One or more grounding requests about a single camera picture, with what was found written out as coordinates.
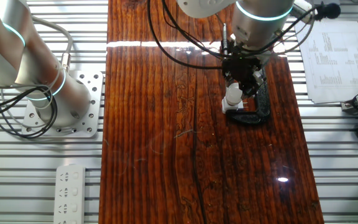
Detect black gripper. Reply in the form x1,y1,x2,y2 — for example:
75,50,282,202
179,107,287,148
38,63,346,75
221,56,266,99

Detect white light bulb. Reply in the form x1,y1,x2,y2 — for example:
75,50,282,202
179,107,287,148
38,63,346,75
225,82,244,106

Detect white bulb socket adapter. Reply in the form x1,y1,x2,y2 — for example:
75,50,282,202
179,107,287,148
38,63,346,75
221,96,249,114

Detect brown wooden board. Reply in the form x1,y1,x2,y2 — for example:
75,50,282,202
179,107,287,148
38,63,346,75
98,0,325,224

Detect printed white paper sheets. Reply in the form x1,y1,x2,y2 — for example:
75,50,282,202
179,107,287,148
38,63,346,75
294,20,358,105

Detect white power strip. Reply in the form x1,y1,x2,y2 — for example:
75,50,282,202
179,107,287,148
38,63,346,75
53,164,86,224

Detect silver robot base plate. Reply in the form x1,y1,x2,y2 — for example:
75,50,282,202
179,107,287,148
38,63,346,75
21,70,104,139

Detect thick grey robot cable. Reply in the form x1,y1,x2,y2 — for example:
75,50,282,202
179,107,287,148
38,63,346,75
31,15,74,72

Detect black looped base cables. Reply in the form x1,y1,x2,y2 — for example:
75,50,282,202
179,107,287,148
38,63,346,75
0,86,58,140

